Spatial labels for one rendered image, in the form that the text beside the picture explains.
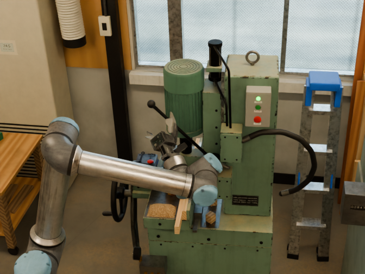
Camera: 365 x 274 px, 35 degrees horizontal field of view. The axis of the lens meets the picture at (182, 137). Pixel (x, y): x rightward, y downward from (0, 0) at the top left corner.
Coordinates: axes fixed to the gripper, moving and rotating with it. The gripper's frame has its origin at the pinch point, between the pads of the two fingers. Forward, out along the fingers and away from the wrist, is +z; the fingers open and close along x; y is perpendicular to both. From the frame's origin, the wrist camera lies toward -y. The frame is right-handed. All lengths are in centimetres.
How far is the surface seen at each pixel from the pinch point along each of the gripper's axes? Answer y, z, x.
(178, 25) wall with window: -95, 110, 17
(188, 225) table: -20.2, -38.2, 20.2
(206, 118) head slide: -14.0, -5.0, -13.9
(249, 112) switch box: -12.1, -16.6, -33.4
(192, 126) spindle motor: -12.7, -4.3, -6.4
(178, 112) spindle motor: -4.9, 0.6, -7.4
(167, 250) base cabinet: -30, -38, 44
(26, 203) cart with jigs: -54, 54, 156
